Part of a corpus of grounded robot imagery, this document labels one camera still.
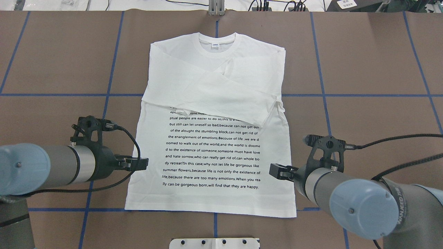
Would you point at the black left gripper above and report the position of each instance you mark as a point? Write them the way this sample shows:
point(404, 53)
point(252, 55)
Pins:
point(106, 160)

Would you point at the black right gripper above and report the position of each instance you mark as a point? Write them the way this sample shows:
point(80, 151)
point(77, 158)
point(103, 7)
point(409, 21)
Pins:
point(300, 174)

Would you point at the white long-sleeve printed shirt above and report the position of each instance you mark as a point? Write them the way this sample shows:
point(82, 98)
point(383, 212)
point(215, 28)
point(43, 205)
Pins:
point(212, 122)

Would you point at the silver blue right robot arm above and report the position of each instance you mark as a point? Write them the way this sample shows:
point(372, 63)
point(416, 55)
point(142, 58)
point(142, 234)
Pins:
point(403, 216)

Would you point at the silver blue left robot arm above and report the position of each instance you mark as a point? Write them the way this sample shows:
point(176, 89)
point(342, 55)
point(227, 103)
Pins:
point(28, 169)

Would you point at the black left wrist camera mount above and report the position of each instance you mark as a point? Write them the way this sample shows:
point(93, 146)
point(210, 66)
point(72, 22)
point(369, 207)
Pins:
point(88, 131)

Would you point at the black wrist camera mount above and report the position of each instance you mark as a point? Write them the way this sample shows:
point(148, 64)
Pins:
point(88, 131)
point(333, 153)

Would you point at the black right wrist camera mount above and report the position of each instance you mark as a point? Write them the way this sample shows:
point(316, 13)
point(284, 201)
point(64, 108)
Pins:
point(333, 153)

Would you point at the aluminium frame post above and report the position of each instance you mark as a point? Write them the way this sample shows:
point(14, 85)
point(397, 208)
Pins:
point(216, 8)

